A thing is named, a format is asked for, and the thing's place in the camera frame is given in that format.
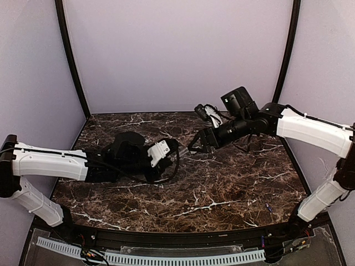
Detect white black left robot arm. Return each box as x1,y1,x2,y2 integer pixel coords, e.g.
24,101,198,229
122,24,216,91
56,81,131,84
1,131,180,228

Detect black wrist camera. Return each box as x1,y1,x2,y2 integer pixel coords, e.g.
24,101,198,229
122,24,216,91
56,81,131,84
147,139,179,167
194,104,223,128

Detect clear handle test screwdriver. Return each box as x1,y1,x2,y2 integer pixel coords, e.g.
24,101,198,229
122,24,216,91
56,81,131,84
179,147,189,157

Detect black enclosure frame post left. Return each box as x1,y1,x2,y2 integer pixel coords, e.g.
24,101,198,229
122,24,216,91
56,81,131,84
54,0,91,120

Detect black front table rail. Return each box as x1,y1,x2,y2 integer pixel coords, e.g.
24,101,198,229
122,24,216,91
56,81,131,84
26,214,333,253

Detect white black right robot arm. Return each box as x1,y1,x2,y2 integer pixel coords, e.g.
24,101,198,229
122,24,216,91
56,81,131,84
187,86,354,222

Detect white slotted cable duct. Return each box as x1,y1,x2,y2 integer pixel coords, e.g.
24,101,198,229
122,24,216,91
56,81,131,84
36,237,266,265

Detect black enclosure frame post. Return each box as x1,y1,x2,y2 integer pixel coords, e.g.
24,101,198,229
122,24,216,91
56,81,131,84
54,0,91,120
272,0,301,104

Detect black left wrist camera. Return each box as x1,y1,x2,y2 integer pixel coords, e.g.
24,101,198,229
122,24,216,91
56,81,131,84
147,139,179,167

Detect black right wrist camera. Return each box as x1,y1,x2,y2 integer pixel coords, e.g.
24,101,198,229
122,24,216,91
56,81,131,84
194,104,223,128

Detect black enclosure frame post right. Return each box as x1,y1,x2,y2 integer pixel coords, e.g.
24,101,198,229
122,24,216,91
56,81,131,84
272,0,301,104

